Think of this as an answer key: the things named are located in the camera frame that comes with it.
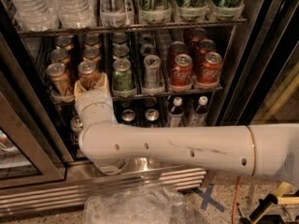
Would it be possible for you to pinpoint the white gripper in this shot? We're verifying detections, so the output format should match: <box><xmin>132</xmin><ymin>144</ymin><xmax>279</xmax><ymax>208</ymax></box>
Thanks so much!
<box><xmin>74</xmin><ymin>73</ymin><xmax>116</xmax><ymax>128</ymax></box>

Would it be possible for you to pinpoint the orange can column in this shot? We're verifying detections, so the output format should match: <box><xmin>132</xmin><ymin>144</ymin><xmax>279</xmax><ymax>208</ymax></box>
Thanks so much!
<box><xmin>83</xmin><ymin>35</ymin><xmax>103</xmax><ymax>49</ymax></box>
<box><xmin>78</xmin><ymin>60</ymin><xmax>101</xmax><ymax>90</ymax></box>
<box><xmin>82</xmin><ymin>47</ymin><xmax>102</xmax><ymax>63</ymax></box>

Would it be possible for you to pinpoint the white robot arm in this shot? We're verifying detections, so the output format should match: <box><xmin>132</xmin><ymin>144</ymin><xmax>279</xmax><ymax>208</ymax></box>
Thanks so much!
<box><xmin>74</xmin><ymin>76</ymin><xmax>299</xmax><ymax>187</ymax></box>

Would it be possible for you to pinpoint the orange can front left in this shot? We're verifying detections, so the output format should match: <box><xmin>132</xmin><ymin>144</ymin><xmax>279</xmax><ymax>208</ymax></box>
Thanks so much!
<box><xmin>46</xmin><ymin>63</ymin><xmax>74</xmax><ymax>96</ymax></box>

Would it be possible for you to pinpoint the orange can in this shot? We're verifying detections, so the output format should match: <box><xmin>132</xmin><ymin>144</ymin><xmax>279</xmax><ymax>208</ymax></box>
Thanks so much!
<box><xmin>46</xmin><ymin>63</ymin><xmax>74</xmax><ymax>96</ymax></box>
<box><xmin>55</xmin><ymin>36</ymin><xmax>74</xmax><ymax>50</ymax></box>
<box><xmin>50</xmin><ymin>49</ymin><xmax>71</xmax><ymax>66</ymax></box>

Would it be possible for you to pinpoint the green can front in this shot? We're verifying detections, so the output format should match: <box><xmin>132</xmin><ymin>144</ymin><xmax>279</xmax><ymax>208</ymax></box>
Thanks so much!
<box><xmin>112</xmin><ymin>59</ymin><xmax>135</xmax><ymax>91</ymax></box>

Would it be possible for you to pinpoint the blue can bottom back left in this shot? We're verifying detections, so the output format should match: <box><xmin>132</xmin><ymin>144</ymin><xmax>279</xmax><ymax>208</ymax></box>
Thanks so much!
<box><xmin>120</xmin><ymin>100</ymin><xmax>133</xmax><ymax>110</ymax></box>

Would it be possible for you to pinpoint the blue can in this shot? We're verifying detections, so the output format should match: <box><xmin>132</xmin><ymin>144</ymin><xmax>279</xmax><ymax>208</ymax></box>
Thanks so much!
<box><xmin>120</xmin><ymin>100</ymin><xmax>133</xmax><ymax>110</ymax></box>
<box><xmin>143</xmin><ymin>97</ymin><xmax>157</xmax><ymax>109</ymax></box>
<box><xmin>144</xmin><ymin>108</ymin><xmax>161</xmax><ymax>128</ymax></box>
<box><xmin>121</xmin><ymin>109</ymin><xmax>137</xmax><ymax>126</ymax></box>

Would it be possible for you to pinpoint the silver can bottom left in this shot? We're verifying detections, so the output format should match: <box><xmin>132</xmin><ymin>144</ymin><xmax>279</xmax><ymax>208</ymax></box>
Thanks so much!
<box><xmin>70</xmin><ymin>116</ymin><xmax>83</xmax><ymax>141</ymax></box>

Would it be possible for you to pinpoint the orange can middle left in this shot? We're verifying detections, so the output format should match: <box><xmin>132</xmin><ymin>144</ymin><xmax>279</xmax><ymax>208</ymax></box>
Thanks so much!
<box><xmin>50</xmin><ymin>49</ymin><xmax>71</xmax><ymax>66</ymax></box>

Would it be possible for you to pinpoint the green can middle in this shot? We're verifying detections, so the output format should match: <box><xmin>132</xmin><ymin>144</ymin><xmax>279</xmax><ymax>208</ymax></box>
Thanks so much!
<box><xmin>112</xmin><ymin>45</ymin><xmax>130</xmax><ymax>60</ymax></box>

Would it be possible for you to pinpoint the orange can back left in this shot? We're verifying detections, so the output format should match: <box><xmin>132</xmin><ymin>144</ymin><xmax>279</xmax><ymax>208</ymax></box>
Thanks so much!
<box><xmin>55</xmin><ymin>36</ymin><xmax>74</xmax><ymax>50</ymax></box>

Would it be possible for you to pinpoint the green can back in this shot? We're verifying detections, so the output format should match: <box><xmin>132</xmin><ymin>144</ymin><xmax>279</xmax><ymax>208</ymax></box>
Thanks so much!
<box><xmin>111</xmin><ymin>32</ymin><xmax>128</xmax><ymax>46</ymax></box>

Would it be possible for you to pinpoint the blue can bottom back right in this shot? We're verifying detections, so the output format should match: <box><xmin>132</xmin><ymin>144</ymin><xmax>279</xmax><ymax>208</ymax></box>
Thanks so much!
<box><xmin>143</xmin><ymin>97</ymin><xmax>157</xmax><ymax>109</ymax></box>

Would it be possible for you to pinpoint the silver slim can front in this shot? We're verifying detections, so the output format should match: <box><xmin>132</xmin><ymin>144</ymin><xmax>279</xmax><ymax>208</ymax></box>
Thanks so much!
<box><xmin>144</xmin><ymin>55</ymin><xmax>161</xmax><ymax>89</ymax></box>

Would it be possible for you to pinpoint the dark can middle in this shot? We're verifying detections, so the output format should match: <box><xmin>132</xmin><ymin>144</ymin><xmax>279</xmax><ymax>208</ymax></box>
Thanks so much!
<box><xmin>139</xmin><ymin>44</ymin><xmax>156</xmax><ymax>57</ymax></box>

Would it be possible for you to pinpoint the dark can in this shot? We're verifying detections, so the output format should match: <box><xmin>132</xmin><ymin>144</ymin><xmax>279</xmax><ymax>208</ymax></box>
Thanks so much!
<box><xmin>138</xmin><ymin>34</ymin><xmax>154</xmax><ymax>46</ymax></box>
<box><xmin>139</xmin><ymin>44</ymin><xmax>156</xmax><ymax>57</ymax></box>

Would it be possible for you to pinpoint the dark can back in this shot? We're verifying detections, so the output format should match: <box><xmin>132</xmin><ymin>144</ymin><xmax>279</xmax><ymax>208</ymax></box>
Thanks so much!
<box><xmin>138</xmin><ymin>34</ymin><xmax>154</xmax><ymax>46</ymax></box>

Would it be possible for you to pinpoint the left glass fridge door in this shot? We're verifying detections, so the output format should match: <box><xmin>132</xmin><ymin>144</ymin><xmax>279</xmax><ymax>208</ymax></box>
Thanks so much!
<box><xmin>0</xmin><ymin>74</ymin><xmax>65</xmax><ymax>189</ymax></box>

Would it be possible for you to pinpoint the glass fridge door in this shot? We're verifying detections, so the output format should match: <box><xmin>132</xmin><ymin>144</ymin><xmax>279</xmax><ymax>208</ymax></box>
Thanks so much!
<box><xmin>217</xmin><ymin>0</ymin><xmax>299</xmax><ymax>125</ymax></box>
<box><xmin>0</xmin><ymin>74</ymin><xmax>65</xmax><ymax>189</ymax></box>

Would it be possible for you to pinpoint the red cola can front left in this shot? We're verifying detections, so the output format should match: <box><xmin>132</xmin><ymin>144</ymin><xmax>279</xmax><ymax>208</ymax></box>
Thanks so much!
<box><xmin>170</xmin><ymin>54</ymin><xmax>192</xmax><ymax>87</ymax></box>

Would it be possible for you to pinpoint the red cola can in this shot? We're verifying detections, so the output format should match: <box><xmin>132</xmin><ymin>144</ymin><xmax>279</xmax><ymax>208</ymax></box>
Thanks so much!
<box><xmin>184</xmin><ymin>28</ymin><xmax>207</xmax><ymax>47</ymax></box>
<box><xmin>167</xmin><ymin>41</ymin><xmax>188</xmax><ymax>74</ymax></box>
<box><xmin>170</xmin><ymin>54</ymin><xmax>192</xmax><ymax>87</ymax></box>
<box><xmin>196</xmin><ymin>51</ymin><xmax>222</xmax><ymax>84</ymax></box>
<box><xmin>194</xmin><ymin>39</ymin><xmax>216</xmax><ymax>62</ymax></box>

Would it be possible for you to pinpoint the stainless steel fridge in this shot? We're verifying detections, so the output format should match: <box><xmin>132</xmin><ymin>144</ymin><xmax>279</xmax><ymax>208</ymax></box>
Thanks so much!
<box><xmin>0</xmin><ymin>0</ymin><xmax>297</xmax><ymax>217</ymax></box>

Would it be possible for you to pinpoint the red cola can middle left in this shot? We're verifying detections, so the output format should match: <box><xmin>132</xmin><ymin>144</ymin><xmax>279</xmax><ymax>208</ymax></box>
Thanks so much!
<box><xmin>167</xmin><ymin>41</ymin><xmax>188</xmax><ymax>74</ymax></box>

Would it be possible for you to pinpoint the red cola can front right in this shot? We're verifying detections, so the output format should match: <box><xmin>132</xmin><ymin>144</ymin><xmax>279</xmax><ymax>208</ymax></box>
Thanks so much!
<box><xmin>196</xmin><ymin>51</ymin><xmax>222</xmax><ymax>84</ymax></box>

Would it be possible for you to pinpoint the red cola can back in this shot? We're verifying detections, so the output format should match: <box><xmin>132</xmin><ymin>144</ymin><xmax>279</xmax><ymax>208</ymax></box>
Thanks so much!
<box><xmin>184</xmin><ymin>28</ymin><xmax>207</xmax><ymax>47</ymax></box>

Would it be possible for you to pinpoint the red cola can middle right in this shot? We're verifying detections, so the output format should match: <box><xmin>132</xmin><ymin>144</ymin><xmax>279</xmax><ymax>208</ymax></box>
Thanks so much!
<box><xmin>194</xmin><ymin>39</ymin><xmax>216</xmax><ymax>62</ymax></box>

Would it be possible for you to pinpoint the right glass fridge door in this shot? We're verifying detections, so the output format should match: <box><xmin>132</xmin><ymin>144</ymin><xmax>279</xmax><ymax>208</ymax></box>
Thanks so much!
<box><xmin>217</xmin><ymin>0</ymin><xmax>299</xmax><ymax>125</ymax></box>

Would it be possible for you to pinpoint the clear water bottle right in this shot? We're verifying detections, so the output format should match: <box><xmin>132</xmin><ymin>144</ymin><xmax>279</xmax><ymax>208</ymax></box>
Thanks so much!
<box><xmin>58</xmin><ymin>0</ymin><xmax>96</xmax><ymax>29</ymax></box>

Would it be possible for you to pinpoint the clear water bottle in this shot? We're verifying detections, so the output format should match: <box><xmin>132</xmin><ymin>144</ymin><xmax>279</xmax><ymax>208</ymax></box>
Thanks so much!
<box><xmin>12</xmin><ymin>0</ymin><xmax>59</xmax><ymax>32</ymax></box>
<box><xmin>58</xmin><ymin>0</ymin><xmax>96</xmax><ymax>29</ymax></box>

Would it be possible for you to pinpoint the dark bottle white cap left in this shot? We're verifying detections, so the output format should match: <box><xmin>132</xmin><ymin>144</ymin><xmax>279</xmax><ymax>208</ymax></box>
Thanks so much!
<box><xmin>166</xmin><ymin>96</ymin><xmax>184</xmax><ymax>127</ymax></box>

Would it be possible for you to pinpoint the dark bottle white cap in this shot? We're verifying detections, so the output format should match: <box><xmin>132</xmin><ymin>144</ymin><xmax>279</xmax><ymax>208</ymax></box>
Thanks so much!
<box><xmin>166</xmin><ymin>96</ymin><xmax>184</xmax><ymax>127</ymax></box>
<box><xmin>187</xmin><ymin>96</ymin><xmax>208</xmax><ymax>127</ymax></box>

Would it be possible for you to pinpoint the clear water bottle left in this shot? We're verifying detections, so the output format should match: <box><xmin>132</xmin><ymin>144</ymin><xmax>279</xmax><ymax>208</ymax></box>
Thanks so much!
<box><xmin>12</xmin><ymin>0</ymin><xmax>59</xmax><ymax>32</ymax></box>

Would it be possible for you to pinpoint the dark bottle white cap right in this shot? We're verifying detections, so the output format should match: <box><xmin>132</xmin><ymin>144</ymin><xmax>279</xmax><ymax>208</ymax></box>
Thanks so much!
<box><xmin>187</xmin><ymin>96</ymin><xmax>208</xmax><ymax>127</ymax></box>

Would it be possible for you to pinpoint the clear plastic wrap bundle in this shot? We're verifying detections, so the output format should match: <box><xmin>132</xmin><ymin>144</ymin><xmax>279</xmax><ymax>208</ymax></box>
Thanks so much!
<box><xmin>83</xmin><ymin>187</ymin><xmax>196</xmax><ymax>224</ymax></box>

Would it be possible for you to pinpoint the middle wire shelf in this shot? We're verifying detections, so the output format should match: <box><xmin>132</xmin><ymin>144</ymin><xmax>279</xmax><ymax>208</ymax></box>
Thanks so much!
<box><xmin>50</xmin><ymin>82</ymin><xmax>222</xmax><ymax>104</ymax></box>

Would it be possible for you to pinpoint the wire shelf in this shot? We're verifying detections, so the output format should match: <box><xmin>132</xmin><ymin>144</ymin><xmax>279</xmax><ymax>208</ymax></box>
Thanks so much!
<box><xmin>50</xmin><ymin>82</ymin><xmax>222</xmax><ymax>104</ymax></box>
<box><xmin>16</xmin><ymin>17</ymin><xmax>247</xmax><ymax>37</ymax></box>

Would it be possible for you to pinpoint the upper wire shelf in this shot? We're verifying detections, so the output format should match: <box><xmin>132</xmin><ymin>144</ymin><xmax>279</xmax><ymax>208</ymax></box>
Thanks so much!
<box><xmin>16</xmin><ymin>17</ymin><xmax>247</xmax><ymax>37</ymax></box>

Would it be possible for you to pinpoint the orange cable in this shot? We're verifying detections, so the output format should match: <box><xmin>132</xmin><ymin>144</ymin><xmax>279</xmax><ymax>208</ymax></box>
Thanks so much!
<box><xmin>231</xmin><ymin>175</ymin><xmax>243</xmax><ymax>224</ymax></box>

